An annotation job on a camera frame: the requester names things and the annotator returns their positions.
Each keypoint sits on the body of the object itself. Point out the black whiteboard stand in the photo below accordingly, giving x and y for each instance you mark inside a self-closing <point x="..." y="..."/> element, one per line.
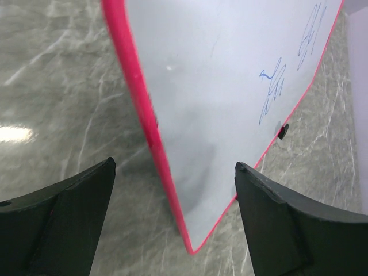
<point x="283" y="131"/>

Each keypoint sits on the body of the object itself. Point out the pink framed whiteboard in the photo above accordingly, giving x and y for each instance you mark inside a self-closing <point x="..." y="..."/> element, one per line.
<point x="213" y="82"/>

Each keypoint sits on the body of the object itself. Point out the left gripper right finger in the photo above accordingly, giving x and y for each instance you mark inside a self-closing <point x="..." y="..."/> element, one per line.
<point x="291" y="234"/>

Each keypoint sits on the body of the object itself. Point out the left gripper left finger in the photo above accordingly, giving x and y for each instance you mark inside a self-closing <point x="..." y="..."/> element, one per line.
<point x="56" y="230"/>

